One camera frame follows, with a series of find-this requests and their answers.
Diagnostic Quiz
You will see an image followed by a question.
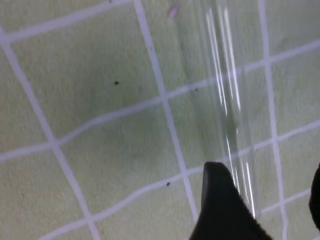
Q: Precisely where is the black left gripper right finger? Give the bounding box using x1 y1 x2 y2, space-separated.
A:
309 167 320 230

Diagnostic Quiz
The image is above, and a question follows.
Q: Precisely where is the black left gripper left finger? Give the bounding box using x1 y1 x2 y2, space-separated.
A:
190 162 272 240

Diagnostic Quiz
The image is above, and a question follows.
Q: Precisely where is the clear glass test tube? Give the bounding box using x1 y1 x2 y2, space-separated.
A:
204 0 261 218

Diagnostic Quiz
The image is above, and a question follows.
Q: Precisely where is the green checkered tablecloth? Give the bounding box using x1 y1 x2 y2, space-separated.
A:
0 0 320 240

